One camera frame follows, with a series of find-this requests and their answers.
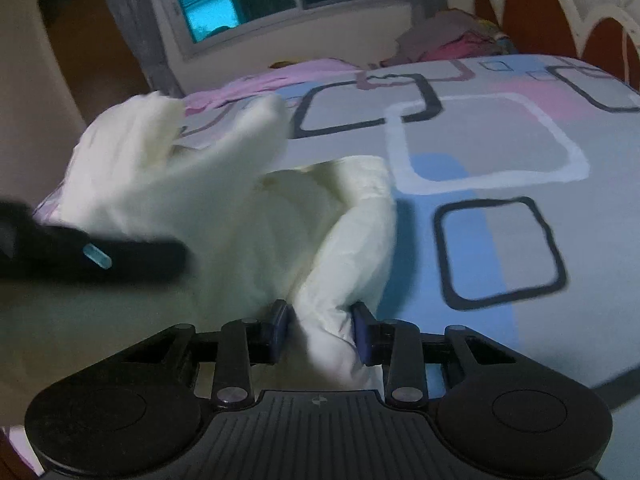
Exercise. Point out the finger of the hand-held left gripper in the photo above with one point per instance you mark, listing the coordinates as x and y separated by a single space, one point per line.
150 262

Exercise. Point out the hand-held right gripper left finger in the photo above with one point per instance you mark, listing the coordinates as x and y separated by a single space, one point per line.
278 331

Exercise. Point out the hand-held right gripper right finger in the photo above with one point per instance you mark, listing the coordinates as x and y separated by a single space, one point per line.
361 336

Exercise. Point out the white garment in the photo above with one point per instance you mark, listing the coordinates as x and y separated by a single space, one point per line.
225 200

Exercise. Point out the pile of clothes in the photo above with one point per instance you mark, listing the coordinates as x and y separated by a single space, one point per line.
450 40

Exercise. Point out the brown wooden door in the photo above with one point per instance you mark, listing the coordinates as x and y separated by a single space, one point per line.
85 50

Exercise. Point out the yellow cloth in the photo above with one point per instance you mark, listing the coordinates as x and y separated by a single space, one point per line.
281 64

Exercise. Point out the patterned grey bed sheet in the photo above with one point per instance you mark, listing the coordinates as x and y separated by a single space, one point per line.
500 135

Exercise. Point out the pink blanket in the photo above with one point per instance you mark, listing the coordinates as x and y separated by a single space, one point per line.
310 70

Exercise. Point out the scalloped white and brown headboard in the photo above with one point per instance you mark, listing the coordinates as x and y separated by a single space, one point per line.
540 15

